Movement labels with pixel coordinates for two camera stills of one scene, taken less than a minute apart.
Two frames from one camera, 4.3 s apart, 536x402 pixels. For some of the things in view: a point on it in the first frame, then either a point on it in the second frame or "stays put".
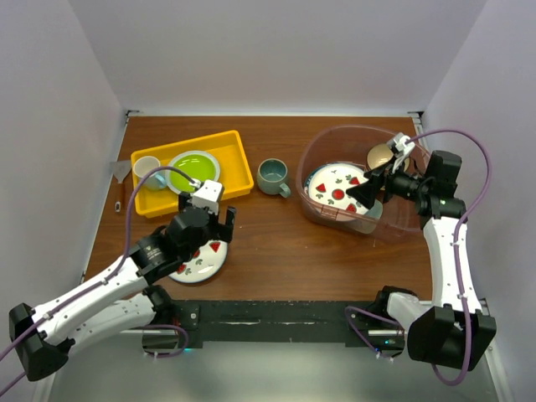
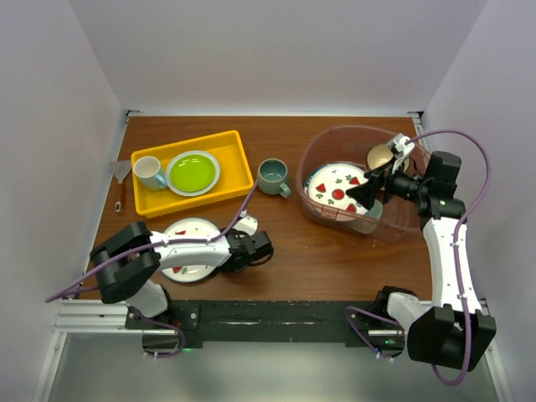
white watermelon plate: x=328 y=184 stays put
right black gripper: x=368 y=190 stays put
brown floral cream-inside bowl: x=380 y=154 stays put
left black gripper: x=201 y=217 → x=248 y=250
